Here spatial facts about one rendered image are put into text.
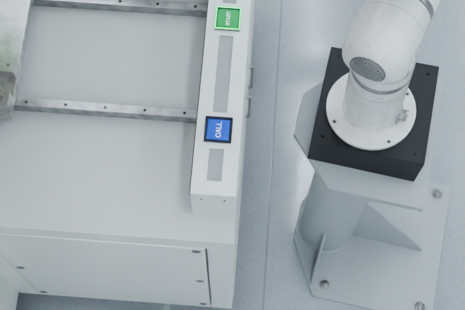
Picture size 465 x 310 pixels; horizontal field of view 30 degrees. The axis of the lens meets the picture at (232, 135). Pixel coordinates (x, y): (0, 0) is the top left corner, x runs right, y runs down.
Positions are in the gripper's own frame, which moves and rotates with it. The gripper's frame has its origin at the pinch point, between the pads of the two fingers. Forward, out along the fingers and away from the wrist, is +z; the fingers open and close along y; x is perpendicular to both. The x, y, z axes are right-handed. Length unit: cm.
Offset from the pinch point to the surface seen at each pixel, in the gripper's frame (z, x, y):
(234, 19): 15.0, -0.3, -2.1
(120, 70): 23.8, -7.3, -30.1
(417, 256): 120, -25, 36
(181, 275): 60, -46, -21
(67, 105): 18.8, -18.2, -39.3
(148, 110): 22.5, -18.0, -21.7
